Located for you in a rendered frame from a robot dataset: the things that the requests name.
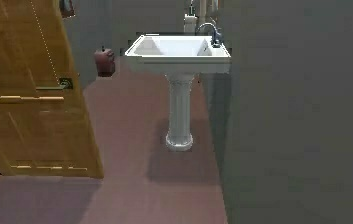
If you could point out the silver curved faucet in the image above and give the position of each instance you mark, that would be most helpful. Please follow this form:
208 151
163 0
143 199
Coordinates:
214 33

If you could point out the dark red bin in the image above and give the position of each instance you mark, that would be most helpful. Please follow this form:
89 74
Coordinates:
104 62

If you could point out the white soap dispenser bottle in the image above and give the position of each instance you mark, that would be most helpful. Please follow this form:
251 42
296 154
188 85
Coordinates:
190 22

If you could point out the wooden room door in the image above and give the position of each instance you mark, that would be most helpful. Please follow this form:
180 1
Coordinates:
24 116

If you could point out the white pedestal sink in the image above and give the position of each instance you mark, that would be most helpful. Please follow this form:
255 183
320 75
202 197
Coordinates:
179 56

